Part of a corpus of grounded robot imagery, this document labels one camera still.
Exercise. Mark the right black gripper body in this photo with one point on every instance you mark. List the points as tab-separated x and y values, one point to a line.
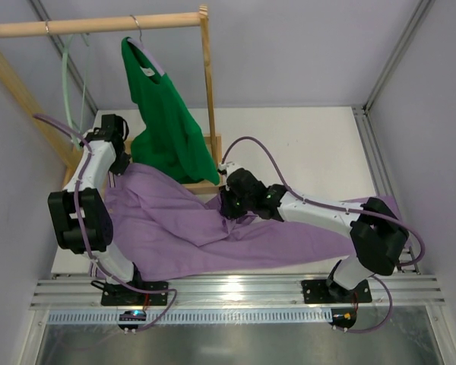
228	203

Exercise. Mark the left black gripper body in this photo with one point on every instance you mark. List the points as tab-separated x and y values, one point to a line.
121	163

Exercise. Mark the purple trousers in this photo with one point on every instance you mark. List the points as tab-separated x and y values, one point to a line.
168	232

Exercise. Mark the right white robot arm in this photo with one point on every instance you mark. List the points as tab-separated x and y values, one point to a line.
372	227

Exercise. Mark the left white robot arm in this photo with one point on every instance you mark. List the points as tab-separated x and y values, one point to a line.
80	219

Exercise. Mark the purple clothes hanger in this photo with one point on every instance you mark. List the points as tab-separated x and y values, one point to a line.
138	44

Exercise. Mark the mint green clothes hanger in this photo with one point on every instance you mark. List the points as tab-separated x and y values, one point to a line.
75	116

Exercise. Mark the wooden clothes rack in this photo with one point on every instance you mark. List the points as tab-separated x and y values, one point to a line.
27	101

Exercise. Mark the green t-shirt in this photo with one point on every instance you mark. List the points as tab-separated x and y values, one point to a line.
172	141

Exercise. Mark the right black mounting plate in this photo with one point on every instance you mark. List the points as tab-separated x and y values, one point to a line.
316	291

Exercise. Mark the black mounting plate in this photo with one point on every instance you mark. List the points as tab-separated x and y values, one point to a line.
316	291
152	294

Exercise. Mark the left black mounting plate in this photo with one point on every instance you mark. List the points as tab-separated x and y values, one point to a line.
152	294

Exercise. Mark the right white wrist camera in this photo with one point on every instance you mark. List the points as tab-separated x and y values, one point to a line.
228	168

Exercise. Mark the slotted cable duct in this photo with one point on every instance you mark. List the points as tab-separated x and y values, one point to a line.
189	316

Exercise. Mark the aluminium frame post right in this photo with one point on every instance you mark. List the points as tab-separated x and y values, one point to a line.
383	123

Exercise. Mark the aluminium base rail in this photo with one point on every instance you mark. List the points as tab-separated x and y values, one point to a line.
233	291

